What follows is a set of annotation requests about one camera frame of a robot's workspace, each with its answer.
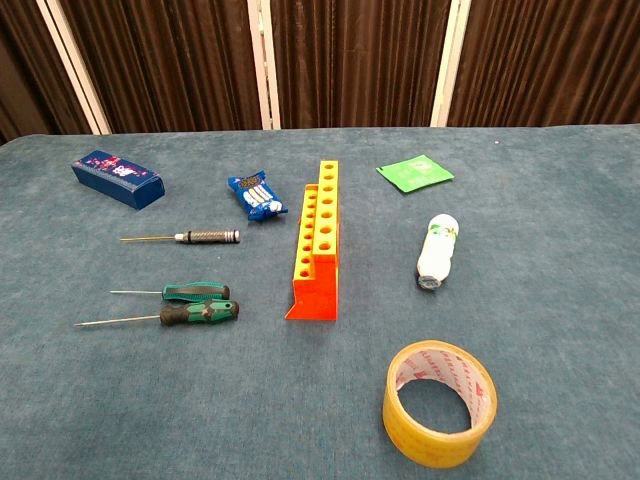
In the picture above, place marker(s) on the black green screwdriver long shaft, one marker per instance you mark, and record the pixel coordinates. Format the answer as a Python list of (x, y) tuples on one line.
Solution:
[(200, 312)]

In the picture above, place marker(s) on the white slanted frame post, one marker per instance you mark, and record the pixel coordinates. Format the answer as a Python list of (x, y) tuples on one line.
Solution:
[(75, 65)]

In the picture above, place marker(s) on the blue cookie snack packet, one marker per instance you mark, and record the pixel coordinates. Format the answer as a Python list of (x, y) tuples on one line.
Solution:
[(257, 196)]

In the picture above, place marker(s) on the green sachet packet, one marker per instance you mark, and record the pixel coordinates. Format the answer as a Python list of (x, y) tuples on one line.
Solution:
[(415, 172)]

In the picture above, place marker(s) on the dark blue printed carton box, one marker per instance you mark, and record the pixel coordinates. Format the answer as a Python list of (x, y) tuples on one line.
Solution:
[(116, 180)]

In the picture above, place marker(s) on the white narrow frame post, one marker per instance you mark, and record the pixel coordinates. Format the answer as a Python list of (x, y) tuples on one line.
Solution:
[(447, 62)]

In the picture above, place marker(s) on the brown pleated curtain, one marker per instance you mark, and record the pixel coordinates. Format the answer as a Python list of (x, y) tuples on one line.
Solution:
[(360, 60)]

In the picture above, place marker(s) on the green black screwdriver thin shaft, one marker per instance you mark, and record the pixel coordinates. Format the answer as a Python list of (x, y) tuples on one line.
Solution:
[(197, 292)]

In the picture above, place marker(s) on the orange yellow tool holder rack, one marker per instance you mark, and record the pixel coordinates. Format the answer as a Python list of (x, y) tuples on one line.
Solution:
[(317, 270)]

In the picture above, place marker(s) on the yellow clear tape roll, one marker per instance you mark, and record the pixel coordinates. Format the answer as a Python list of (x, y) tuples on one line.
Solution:
[(440, 440)]

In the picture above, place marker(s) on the small white plastic bottle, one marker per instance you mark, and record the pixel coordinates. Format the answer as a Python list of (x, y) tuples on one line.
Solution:
[(436, 250)]

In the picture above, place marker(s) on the white double frame post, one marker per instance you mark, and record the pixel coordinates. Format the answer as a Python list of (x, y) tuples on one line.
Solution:
[(264, 65)]

